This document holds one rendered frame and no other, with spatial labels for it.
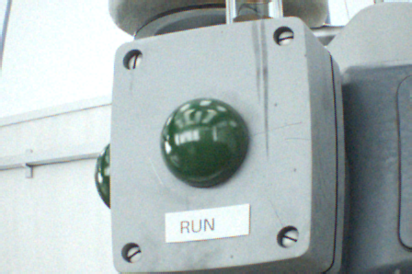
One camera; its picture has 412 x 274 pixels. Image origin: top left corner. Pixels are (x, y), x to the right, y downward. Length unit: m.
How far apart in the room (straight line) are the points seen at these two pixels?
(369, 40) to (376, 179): 0.17
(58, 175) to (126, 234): 6.31
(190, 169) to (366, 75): 0.10
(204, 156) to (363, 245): 0.08
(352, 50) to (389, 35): 0.04
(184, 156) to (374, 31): 0.22
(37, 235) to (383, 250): 6.29
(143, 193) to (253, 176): 0.04
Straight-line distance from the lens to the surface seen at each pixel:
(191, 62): 0.48
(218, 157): 0.46
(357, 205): 0.50
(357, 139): 0.51
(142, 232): 0.47
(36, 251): 6.75
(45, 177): 6.82
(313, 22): 0.96
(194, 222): 0.46
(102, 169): 0.50
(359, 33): 0.67
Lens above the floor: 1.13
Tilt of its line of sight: 20 degrees up
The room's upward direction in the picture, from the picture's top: straight up
